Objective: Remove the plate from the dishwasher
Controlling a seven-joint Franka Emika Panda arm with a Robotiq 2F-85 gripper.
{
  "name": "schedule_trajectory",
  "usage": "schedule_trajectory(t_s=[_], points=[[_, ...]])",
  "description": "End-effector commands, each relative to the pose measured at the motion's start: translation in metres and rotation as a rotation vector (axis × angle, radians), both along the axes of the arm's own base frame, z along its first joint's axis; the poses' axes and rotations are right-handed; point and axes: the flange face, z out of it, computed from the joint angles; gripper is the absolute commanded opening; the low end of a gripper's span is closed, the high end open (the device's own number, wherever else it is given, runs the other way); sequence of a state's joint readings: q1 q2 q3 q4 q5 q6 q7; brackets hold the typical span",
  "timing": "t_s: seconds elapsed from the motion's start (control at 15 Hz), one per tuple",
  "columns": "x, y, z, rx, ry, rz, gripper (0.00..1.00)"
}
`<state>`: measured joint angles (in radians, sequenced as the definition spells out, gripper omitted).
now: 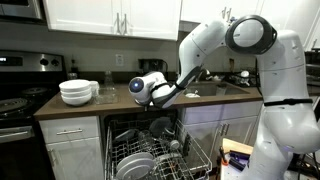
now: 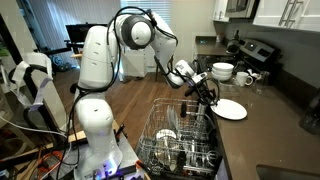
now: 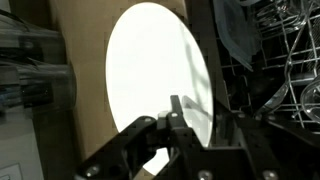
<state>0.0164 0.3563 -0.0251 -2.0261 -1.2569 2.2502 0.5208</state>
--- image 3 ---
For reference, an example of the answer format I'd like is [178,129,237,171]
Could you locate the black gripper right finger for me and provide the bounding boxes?
[156,94,320,180]

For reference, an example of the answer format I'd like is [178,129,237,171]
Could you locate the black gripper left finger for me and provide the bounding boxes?
[73,110,171,180]

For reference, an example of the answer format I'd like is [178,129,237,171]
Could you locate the white dinner plate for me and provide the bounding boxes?
[104,2,214,177]

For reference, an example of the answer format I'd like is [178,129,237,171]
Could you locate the clear drinking glass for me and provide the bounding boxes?
[299,75,320,125]

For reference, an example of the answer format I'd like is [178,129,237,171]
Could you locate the grey-blue plastic bowl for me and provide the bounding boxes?
[213,0,263,73]

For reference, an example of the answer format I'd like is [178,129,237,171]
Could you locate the white wall outlet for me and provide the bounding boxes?
[0,163,23,180]

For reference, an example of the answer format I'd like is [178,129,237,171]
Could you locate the white wire dishwasher rack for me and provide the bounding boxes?
[216,0,320,129]

